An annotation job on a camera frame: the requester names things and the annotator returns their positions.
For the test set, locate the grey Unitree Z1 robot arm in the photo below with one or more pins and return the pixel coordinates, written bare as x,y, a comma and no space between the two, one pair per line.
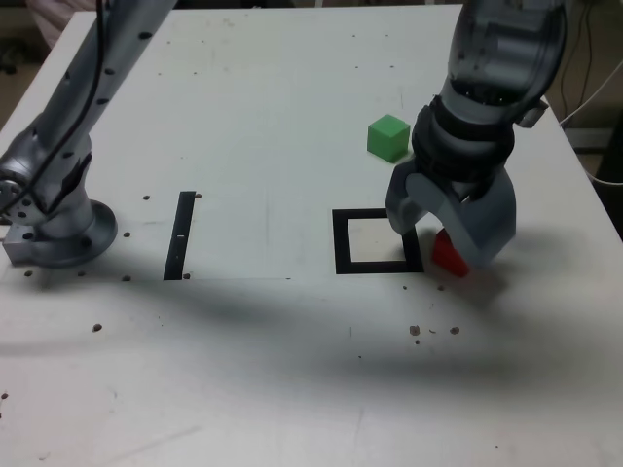
63,228

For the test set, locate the pale pink cloth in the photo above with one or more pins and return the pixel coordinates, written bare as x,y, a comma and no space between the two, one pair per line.
48,19

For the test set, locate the grey metal bar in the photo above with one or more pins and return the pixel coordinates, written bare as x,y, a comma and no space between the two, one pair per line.
586,138

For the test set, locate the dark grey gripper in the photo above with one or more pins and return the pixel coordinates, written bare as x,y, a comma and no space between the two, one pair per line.
476,186

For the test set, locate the black tape square outline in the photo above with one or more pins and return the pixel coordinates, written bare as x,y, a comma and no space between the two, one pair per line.
340,243

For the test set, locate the green cube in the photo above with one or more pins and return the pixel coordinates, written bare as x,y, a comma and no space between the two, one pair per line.
387,138

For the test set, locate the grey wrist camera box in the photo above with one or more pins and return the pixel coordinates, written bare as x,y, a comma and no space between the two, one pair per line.
533,114

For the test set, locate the red cube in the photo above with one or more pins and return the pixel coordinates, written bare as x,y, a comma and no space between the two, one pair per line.
448,258

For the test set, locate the black tape strip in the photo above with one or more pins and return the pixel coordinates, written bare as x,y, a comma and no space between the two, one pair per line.
176,243

